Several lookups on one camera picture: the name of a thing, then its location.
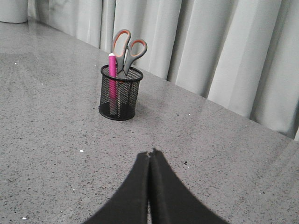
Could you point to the grey orange scissors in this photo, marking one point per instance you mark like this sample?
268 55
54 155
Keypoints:
126 51

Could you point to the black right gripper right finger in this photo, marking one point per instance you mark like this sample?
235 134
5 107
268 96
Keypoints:
170 200

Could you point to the pink highlighter pen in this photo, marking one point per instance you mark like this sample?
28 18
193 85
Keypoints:
112 83

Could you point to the black mesh pen holder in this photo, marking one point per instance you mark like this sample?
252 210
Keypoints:
126 90

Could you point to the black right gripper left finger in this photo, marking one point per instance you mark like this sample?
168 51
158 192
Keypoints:
129 204

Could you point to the grey curtain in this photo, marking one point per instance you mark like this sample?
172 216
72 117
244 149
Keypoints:
241 54

